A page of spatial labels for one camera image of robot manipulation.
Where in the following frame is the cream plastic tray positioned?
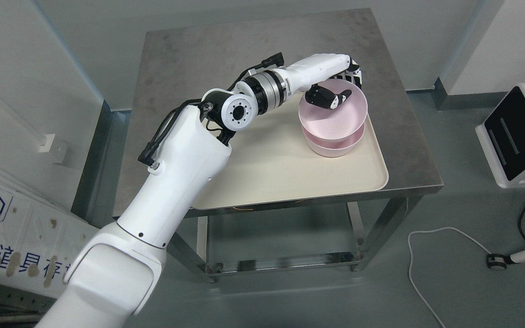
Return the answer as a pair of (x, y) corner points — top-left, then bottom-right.
(192, 99), (388, 210)

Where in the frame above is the pink bowl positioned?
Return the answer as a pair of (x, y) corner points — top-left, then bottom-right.
(302, 124), (366, 158)
(298, 79), (367, 141)

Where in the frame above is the white cable on floor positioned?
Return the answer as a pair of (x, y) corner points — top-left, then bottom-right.
(407, 215), (525, 328)

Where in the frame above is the stainless steel table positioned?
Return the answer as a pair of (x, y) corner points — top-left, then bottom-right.
(71, 8), (444, 284)

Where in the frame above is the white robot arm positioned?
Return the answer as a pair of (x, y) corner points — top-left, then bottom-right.
(37, 98), (234, 328)

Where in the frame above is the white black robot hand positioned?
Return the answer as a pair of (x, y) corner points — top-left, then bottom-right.
(279, 53), (363, 110)

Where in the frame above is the white device black screen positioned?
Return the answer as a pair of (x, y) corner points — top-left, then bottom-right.
(475, 83), (525, 189)

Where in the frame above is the white wall socket box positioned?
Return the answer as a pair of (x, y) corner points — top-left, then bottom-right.
(37, 133), (68, 164)

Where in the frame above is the white stand leg with caster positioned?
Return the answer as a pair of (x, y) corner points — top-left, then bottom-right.
(486, 251), (525, 270)

